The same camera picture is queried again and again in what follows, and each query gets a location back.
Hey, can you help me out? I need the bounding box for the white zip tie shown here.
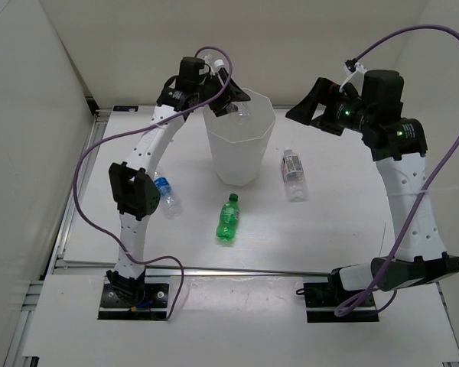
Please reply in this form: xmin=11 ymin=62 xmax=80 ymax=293
xmin=340 ymin=60 xmax=367 ymax=93

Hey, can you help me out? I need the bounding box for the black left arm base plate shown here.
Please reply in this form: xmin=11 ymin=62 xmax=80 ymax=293
xmin=97 ymin=276 xmax=171 ymax=321

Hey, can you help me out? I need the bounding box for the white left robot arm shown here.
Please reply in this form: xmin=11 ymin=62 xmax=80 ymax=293
xmin=106 ymin=57 xmax=252 ymax=306

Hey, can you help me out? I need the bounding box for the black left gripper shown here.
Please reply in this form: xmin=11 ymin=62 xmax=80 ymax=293
xmin=193 ymin=67 xmax=249 ymax=117

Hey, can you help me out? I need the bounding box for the white foam board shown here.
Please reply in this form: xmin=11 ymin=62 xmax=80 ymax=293
xmin=24 ymin=275 xmax=459 ymax=366

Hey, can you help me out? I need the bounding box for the clear bottle white barcode label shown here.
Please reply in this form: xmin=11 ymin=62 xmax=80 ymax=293
xmin=281 ymin=148 xmax=308 ymax=202

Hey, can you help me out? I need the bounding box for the green plastic soda bottle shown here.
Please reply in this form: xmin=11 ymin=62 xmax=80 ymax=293
xmin=216 ymin=193 xmax=240 ymax=245

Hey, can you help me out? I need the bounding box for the clear bottle blue label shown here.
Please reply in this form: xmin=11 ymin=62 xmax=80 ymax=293
xmin=154 ymin=166 xmax=183 ymax=219

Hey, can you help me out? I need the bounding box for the clear unlabelled plastic bottle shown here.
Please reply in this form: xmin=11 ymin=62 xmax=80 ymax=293
xmin=210 ymin=59 xmax=252 ymax=125

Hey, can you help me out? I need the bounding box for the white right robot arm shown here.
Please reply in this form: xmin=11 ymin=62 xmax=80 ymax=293
xmin=312 ymin=70 xmax=459 ymax=306

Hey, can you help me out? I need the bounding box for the aluminium table edge rail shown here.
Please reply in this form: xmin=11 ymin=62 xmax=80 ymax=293
xmin=52 ymin=265 xmax=328 ymax=277

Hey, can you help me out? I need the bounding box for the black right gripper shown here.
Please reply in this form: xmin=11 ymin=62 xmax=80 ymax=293
xmin=286 ymin=78 xmax=375 ymax=137

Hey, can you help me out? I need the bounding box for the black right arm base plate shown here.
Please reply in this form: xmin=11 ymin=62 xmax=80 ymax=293
xmin=295 ymin=275 xmax=380 ymax=323

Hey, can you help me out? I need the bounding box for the white octagonal plastic bin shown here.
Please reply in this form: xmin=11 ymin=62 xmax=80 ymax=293
xmin=203 ymin=88 xmax=275 ymax=187

